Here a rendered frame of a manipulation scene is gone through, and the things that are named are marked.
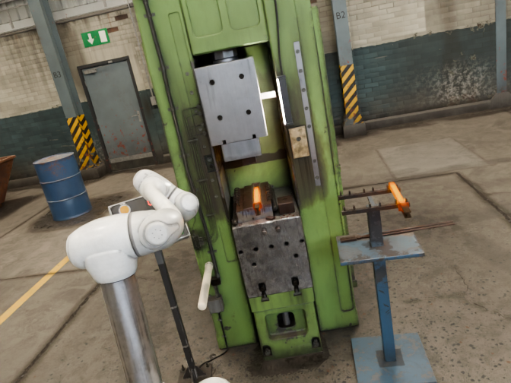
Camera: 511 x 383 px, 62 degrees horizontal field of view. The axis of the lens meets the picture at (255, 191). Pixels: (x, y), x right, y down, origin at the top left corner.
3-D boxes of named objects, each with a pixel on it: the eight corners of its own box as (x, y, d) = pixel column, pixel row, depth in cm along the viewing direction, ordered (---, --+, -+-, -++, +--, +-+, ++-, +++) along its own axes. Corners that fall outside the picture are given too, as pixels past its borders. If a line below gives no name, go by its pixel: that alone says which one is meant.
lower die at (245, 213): (273, 216, 238) (271, 202, 235) (238, 223, 238) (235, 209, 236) (270, 192, 277) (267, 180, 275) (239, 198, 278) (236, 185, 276)
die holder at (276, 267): (312, 286, 245) (300, 215, 231) (248, 299, 247) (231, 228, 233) (301, 245, 298) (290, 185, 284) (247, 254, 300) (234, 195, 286)
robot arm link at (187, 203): (200, 207, 189) (175, 191, 188) (207, 197, 174) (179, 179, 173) (187, 227, 184) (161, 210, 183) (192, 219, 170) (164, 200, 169)
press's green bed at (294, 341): (324, 353, 260) (312, 286, 245) (263, 363, 261) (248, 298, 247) (311, 302, 312) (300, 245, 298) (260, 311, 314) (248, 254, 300)
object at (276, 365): (338, 374, 242) (337, 372, 242) (236, 391, 244) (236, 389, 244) (325, 330, 279) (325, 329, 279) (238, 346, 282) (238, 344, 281)
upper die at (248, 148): (261, 155, 227) (258, 137, 224) (224, 162, 227) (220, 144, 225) (259, 139, 267) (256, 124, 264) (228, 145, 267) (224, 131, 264)
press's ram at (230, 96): (284, 132, 223) (270, 53, 211) (211, 147, 225) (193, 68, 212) (278, 120, 263) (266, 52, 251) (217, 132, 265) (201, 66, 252)
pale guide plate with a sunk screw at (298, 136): (309, 156, 240) (305, 125, 234) (293, 159, 240) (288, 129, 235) (309, 155, 242) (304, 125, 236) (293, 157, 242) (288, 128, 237)
